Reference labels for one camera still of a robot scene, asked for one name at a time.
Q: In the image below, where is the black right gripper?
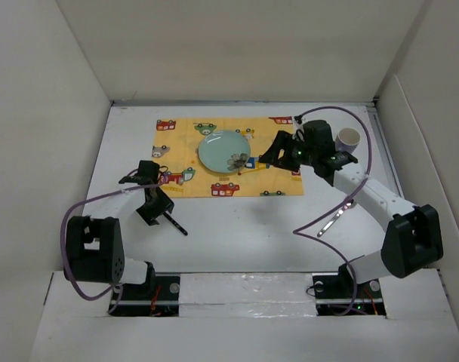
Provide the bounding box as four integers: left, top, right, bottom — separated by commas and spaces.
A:
257, 130, 317, 173

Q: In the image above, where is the black handled fork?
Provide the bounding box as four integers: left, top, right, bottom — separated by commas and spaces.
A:
163, 213, 188, 236

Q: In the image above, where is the light green floral plate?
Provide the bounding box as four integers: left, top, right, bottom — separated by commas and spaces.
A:
198, 130, 251, 173

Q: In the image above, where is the yellow cartoon print cloth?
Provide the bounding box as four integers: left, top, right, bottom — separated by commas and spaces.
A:
152, 116, 303, 198

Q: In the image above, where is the silver spoon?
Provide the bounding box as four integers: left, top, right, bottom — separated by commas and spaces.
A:
317, 199, 356, 237

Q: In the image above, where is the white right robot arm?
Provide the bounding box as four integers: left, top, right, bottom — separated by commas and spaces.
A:
260, 120, 444, 297

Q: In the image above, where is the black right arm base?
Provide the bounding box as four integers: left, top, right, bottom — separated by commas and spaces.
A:
306, 264, 390, 317

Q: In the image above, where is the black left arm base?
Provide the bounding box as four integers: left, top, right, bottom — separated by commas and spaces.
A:
108, 262, 180, 318

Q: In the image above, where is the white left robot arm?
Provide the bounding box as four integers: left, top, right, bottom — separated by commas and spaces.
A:
62, 161, 174, 299

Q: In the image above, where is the white lavender cup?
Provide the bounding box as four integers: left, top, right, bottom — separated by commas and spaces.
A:
335, 127, 361, 154

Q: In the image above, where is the aluminium table edge rail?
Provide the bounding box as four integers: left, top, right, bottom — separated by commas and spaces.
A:
366, 103, 404, 197

